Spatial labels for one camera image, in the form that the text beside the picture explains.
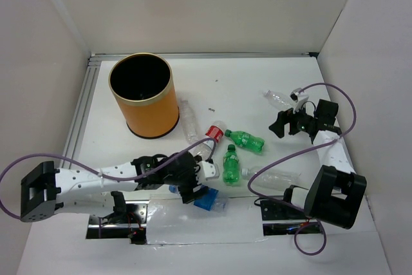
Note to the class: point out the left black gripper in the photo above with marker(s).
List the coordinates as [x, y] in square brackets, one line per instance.
[187, 192]

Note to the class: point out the clear bottle far right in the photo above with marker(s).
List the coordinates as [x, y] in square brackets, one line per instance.
[278, 100]

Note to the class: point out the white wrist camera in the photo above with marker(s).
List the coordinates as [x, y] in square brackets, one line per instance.
[300, 97]
[208, 171]

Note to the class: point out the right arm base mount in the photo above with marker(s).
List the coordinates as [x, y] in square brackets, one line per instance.
[281, 220]

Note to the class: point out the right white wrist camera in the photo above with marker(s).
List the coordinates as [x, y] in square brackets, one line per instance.
[300, 97]

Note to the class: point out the blue label clear bottle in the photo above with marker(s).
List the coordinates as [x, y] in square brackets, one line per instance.
[212, 201]

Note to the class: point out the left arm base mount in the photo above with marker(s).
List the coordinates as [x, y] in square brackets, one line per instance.
[127, 220]

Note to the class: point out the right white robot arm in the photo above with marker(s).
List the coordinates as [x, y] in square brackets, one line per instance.
[336, 194]

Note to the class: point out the green bottle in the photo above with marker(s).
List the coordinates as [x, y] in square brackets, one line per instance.
[231, 168]
[246, 140]

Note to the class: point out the orange cylindrical bin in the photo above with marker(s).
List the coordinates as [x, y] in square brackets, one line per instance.
[143, 87]

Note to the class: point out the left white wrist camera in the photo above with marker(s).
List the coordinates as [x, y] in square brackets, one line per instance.
[208, 171]

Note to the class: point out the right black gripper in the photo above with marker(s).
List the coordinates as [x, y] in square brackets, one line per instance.
[284, 117]

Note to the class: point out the clear bottle near bin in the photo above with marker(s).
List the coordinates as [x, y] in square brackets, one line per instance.
[189, 121]

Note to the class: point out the red label clear bottle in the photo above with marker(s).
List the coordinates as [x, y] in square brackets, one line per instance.
[215, 131]

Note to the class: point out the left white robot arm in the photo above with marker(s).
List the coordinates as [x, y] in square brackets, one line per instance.
[47, 191]

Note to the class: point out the clear bottle white cap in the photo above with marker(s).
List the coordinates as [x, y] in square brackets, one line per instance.
[273, 179]

